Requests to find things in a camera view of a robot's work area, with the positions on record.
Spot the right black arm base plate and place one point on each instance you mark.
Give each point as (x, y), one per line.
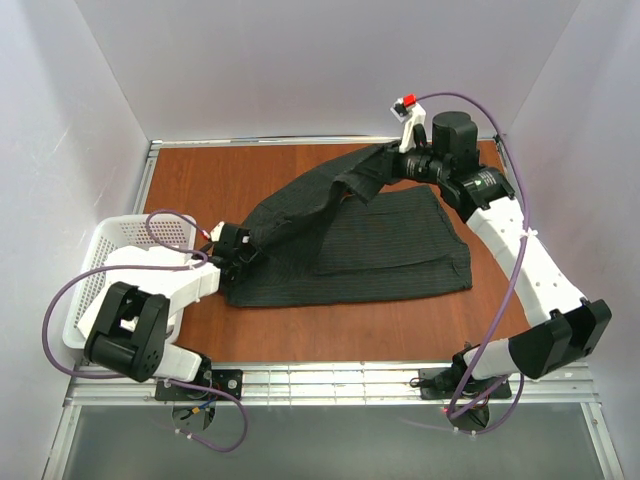
(441, 383)

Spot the dark pinstriped long sleeve shirt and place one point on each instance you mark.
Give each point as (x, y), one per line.
(332, 236)

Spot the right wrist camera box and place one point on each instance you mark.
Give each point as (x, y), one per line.
(412, 115)

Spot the white plastic laundry basket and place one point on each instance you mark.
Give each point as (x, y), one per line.
(110, 235)

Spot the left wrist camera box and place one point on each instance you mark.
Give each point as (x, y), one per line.
(228, 238)

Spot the white shirt in basket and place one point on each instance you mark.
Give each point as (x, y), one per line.
(129, 255)

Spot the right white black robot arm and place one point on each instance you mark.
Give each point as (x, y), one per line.
(564, 325)

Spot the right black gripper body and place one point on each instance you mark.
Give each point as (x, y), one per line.
(395, 163)

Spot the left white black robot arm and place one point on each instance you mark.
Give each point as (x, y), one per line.
(126, 325)

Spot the aluminium front frame rail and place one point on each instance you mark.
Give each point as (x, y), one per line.
(334, 421)

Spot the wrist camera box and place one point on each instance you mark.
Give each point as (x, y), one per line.
(228, 238)
(412, 115)

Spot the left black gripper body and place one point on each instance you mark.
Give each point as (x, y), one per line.
(242, 252)

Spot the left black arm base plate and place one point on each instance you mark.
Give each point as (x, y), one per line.
(229, 381)

